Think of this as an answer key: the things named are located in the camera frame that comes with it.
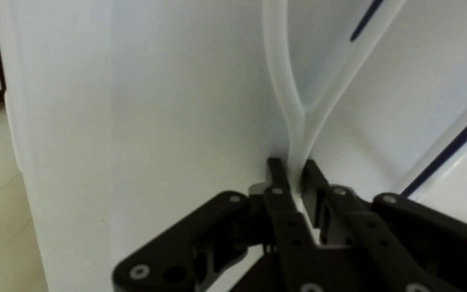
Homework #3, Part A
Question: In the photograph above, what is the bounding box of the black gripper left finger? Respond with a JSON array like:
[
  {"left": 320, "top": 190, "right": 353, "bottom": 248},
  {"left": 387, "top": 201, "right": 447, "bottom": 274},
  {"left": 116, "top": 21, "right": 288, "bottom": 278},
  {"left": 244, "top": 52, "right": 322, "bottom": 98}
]
[{"left": 111, "top": 156, "right": 354, "bottom": 292}]

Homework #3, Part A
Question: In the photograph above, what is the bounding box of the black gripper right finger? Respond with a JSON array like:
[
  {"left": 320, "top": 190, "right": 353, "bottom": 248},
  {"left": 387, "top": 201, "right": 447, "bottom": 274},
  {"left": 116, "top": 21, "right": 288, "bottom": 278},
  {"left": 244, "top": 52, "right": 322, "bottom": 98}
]
[{"left": 301, "top": 158, "right": 467, "bottom": 292}]

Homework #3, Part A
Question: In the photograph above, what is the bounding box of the white plastic clothes hanger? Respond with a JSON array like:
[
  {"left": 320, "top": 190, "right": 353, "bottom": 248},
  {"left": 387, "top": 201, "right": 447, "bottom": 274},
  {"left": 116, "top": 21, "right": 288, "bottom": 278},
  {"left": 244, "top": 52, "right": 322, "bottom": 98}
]
[{"left": 262, "top": 0, "right": 409, "bottom": 242}]

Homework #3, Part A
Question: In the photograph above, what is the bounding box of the white plastic storage bin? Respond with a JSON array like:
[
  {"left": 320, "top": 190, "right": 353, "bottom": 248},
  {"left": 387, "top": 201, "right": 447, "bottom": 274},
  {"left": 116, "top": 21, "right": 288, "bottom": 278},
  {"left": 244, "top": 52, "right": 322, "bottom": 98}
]
[{"left": 0, "top": 0, "right": 467, "bottom": 292}]

